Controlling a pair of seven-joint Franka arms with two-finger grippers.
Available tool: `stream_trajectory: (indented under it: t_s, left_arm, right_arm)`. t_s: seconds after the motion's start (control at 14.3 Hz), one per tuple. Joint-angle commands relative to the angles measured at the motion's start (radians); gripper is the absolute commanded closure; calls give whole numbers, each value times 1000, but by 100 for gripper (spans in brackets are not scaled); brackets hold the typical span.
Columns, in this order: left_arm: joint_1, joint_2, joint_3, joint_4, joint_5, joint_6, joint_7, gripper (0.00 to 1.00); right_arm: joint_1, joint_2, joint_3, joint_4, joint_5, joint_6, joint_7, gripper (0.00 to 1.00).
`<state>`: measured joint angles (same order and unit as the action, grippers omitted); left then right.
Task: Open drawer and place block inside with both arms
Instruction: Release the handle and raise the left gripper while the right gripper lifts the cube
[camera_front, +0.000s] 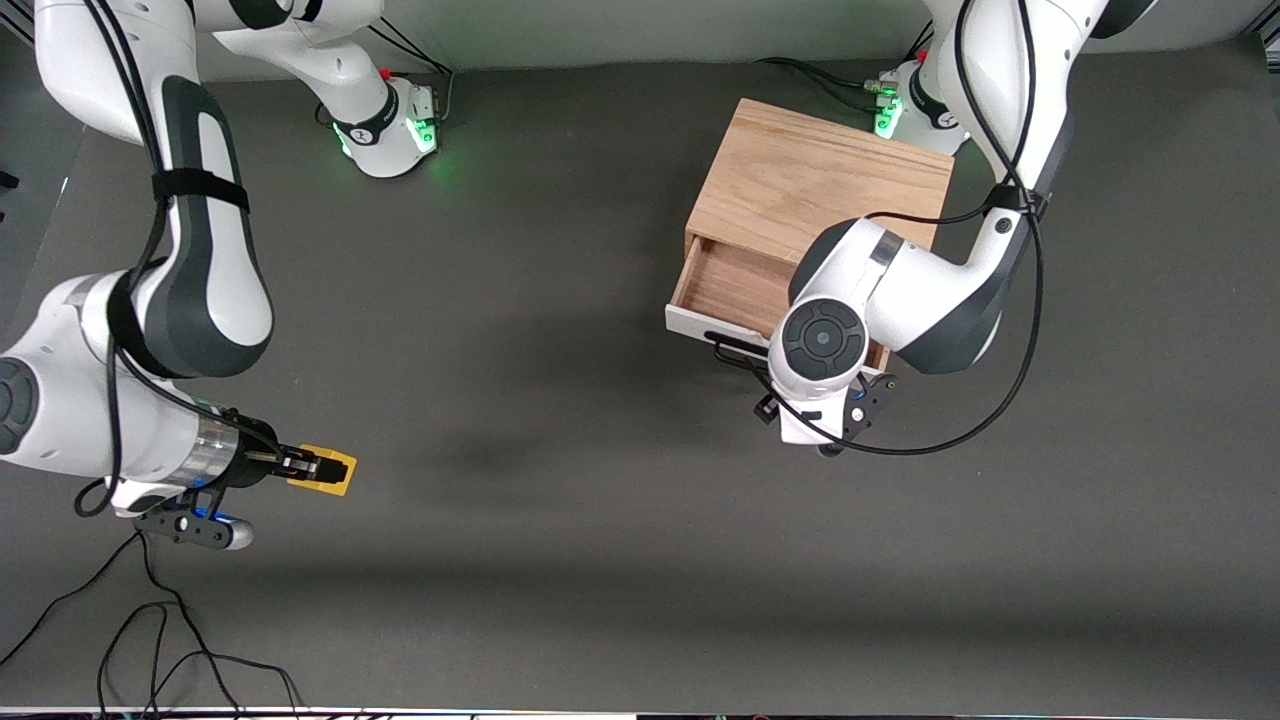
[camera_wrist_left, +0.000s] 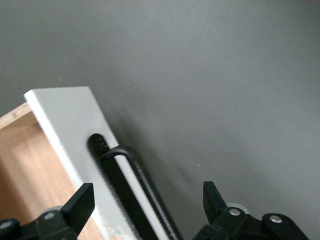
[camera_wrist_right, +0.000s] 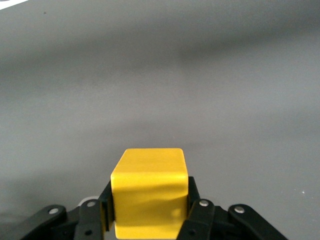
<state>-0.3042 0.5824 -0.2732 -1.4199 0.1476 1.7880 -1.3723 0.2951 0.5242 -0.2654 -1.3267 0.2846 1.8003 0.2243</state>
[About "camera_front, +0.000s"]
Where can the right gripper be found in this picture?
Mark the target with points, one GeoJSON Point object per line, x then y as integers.
{"type": "Point", "coordinates": [252, 464]}

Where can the yellow block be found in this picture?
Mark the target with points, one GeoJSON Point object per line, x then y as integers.
{"type": "Point", "coordinates": [330, 489]}

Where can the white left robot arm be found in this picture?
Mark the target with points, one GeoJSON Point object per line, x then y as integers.
{"type": "Point", "coordinates": [930, 300]}

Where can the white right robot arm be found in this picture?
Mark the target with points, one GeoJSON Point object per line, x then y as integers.
{"type": "Point", "coordinates": [215, 300]}

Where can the wooden drawer cabinet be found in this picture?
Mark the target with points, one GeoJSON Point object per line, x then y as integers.
{"type": "Point", "coordinates": [800, 170]}

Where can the small black bracket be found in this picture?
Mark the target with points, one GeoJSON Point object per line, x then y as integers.
{"type": "Point", "coordinates": [5, 181]}

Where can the aluminium frame rail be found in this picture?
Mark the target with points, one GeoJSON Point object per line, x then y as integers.
{"type": "Point", "coordinates": [12, 32]}

